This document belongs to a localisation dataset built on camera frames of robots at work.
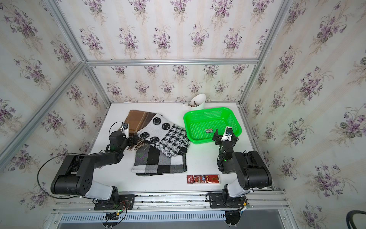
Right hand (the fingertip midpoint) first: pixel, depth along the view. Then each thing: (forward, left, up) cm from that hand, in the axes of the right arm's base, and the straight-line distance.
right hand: (226, 131), depth 89 cm
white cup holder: (+28, +17, -2) cm, 32 cm away
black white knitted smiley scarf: (-4, +36, -5) cm, 37 cm away
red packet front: (-26, +16, -10) cm, 32 cm away
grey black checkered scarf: (-17, +48, -10) cm, 52 cm away
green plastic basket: (+7, +16, -3) cm, 18 cm away
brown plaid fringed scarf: (+16, +66, -10) cm, 68 cm away
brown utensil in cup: (+24, +19, -1) cm, 31 cm away
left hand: (0, +63, -4) cm, 63 cm away
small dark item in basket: (+7, +9, -10) cm, 15 cm away
